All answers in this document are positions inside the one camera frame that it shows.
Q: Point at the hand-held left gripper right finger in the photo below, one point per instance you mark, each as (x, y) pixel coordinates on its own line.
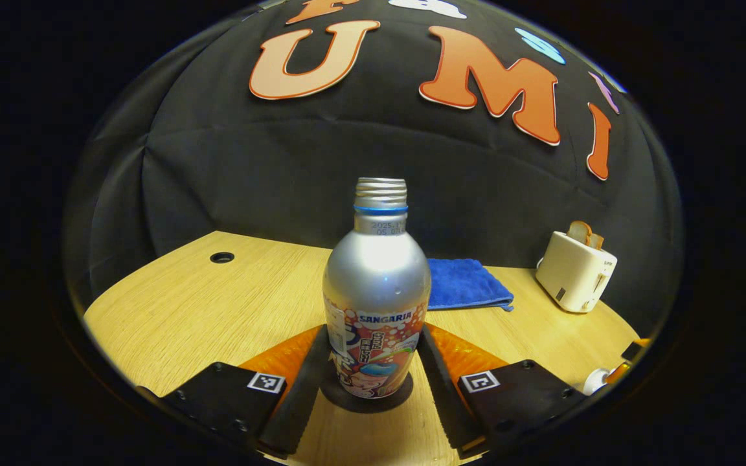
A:
(441, 395)

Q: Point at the white toaster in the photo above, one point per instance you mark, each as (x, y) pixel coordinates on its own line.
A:
(574, 272)

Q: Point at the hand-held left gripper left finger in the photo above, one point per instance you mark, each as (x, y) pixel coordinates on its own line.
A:
(302, 401)

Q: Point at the silver water bottle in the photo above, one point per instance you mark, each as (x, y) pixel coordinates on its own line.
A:
(376, 278)

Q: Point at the dark brown round coaster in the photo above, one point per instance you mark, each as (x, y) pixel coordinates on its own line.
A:
(373, 404)

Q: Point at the white teacup lid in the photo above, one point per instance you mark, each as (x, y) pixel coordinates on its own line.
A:
(595, 382)

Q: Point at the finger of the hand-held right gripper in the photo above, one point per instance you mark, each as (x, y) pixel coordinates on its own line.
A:
(619, 373)
(635, 349)

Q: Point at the black table grommet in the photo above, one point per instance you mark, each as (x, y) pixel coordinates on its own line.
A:
(222, 257)

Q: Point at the black backdrop cloth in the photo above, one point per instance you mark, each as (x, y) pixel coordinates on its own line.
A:
(269, 168)

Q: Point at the blue folded towel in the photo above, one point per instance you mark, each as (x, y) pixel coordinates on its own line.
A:
(467, 285)

